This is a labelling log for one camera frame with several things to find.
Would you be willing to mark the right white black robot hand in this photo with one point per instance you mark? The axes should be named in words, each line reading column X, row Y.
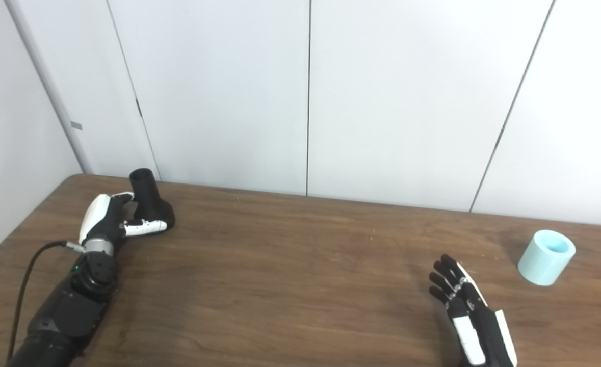
column 476, row 321

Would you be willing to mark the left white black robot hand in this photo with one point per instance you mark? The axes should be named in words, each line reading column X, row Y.
column 99, row 216

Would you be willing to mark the black flared nozzle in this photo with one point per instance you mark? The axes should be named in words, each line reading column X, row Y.
column 150, row 201

